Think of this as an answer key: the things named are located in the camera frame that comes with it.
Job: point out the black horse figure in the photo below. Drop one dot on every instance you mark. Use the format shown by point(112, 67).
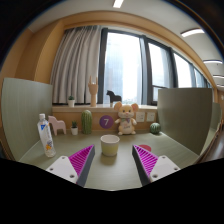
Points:
point(113, 97)

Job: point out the right green partition panel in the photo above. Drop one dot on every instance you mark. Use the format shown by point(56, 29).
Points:
point(185, 115)

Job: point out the green ceramic cactus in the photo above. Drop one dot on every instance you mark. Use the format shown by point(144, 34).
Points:
point(86, 119)

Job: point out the clear plastic water bottle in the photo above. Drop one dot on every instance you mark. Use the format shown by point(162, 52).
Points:
point(45, 136)

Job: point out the small potted plant on shelf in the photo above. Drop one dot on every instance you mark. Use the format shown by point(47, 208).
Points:
point(71, 101)

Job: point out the left green partition panel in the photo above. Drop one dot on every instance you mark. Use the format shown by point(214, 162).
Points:
point(22, 101)

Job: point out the white wall socket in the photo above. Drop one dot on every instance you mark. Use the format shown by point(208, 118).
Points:
point(140, 116)
point(150, 117)

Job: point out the wooden hand sculpture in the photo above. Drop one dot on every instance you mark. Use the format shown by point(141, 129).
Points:
point(93, 89)

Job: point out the white wall socket left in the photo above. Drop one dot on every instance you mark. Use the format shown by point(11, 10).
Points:
point(140, 116)

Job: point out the pink wooden horse figure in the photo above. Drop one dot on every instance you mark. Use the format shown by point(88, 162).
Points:
point(57, 124)

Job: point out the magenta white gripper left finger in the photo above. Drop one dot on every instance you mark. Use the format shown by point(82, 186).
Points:
point(74, 168)

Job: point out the white wall socket right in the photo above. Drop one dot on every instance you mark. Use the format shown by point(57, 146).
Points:
point(150, 117)

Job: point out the green watermelon ball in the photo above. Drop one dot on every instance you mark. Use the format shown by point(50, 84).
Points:
point(155, 128)

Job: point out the pale yellow paper cup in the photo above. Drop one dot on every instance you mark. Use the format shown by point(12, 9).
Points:
point(109, 144)

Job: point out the cream plush mouse toy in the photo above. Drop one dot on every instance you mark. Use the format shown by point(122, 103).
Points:
point(126, 122)

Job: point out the grey curtain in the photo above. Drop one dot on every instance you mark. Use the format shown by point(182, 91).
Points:
point(76, 62)

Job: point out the small potted plant on table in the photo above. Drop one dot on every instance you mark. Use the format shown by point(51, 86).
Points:
point(74, 128)

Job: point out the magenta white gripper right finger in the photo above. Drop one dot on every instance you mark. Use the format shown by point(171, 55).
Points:
point(151, 167)

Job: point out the purple number seven sign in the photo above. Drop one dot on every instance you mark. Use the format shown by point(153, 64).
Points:
point(106, 121)

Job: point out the red round coaster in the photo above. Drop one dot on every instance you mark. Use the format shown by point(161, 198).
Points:
point(146, 147)

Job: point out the wooden shelf ledge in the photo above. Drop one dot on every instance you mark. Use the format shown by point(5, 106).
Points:
point(68, 114)

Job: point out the green partition panel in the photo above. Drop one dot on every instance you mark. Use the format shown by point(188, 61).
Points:
point(22, 101)
point(185, 115)

